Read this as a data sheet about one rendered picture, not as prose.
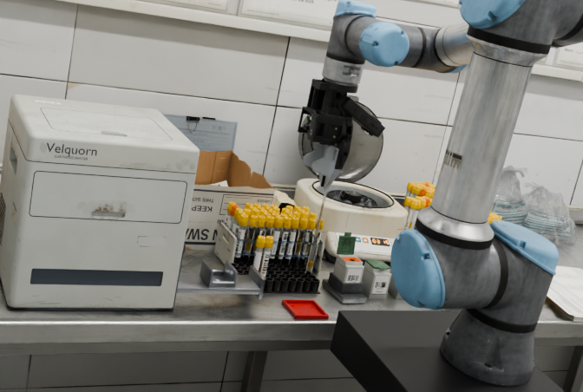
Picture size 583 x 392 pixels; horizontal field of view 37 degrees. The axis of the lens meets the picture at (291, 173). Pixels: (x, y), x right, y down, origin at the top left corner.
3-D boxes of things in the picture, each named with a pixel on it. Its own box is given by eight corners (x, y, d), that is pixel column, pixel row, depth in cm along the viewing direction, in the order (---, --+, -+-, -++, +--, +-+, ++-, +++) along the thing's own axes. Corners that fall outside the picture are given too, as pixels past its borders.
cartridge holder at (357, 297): (342, 303, 172) (345, 287, 171) (321, 284, 180) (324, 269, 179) (365, 303, 175) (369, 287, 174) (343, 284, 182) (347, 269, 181)
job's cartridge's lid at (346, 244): (340, 232, 176) (339, 231, 176) (337, 255, 176) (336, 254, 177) (357, 232, 177) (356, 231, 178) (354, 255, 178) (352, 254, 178)
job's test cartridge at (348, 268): (341, 292, 174) (348, 263, 172) (330, 283, 178) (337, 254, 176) (358, 292, 176) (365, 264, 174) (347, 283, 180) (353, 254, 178)
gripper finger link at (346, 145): (326, 164, 171) (335, 121, 170) (334, 165, 172) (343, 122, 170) (337, 171, 167) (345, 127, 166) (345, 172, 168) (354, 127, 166)
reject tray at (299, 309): (295, 319, 161) (296, 315, 160) (281, 303, 167) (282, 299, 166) (328, 319, 164) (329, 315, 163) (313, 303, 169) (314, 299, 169)
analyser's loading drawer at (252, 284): (153, 298, 152) (158, 271, 151) (144, 282, 158) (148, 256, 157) (261, 299, 161) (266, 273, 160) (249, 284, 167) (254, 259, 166)
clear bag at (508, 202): (479, 243, 231) (496, 176, 226) (430, 219, 243) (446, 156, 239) (535, 237, 248) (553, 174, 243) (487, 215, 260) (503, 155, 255)
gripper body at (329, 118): (296, 134, 171) (308, 75, 168) (334, 138, 175) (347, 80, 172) (312, 146, 165) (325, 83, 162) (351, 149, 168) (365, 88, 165)
